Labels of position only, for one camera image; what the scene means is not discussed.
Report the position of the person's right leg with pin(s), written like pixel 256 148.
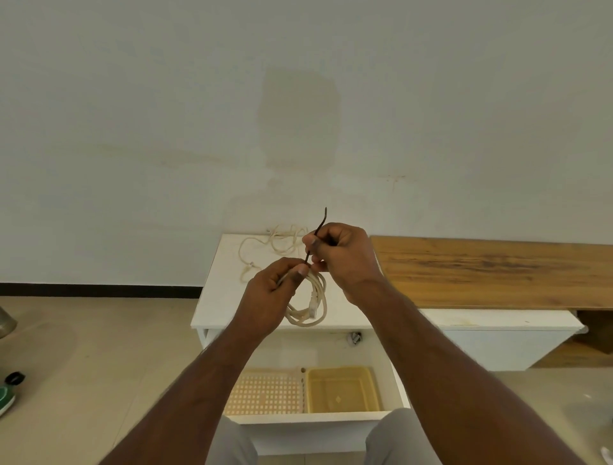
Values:
pixel 397 440

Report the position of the yellow plastic tray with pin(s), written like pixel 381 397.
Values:
pixel 342 390

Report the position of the white cabinet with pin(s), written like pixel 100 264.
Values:
pixel 218 297

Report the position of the person's right forearm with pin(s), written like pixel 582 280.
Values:
pixel 445 383

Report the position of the small metal drawer lock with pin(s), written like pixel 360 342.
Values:
pixel 355 338

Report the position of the person's right fingers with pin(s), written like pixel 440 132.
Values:
pixel 324 238

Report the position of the person's right hand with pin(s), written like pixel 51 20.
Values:
pixel 352 258

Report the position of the wooden bench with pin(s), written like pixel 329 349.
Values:
pixel 483 270

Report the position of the white low cabinet box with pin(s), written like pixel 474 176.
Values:
pixel 498 340

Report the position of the person's left thumb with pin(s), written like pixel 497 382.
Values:
pixel 298 277

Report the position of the white open drawer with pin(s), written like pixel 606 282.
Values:
pixel 306 424

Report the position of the black baseboard strip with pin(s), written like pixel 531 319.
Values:
pixel 96 291

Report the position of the person's left leg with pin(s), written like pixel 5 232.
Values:
pixel 234 445

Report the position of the green bottle with black cap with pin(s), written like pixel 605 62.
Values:
pixel 6 395

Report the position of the person's left forearm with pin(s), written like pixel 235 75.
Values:
pixel 191 397

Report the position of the person's leg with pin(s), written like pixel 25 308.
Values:
pixel 234 445
pixel 397 440

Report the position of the person's left hand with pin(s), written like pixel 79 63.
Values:
pixel 266 299

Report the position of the black twist tie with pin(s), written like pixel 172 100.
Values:
pixel 320 222

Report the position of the grey metal container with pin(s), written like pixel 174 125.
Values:
pixel 5 323

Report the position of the perforated beige plastic basket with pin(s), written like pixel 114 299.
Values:
pixel 266 393

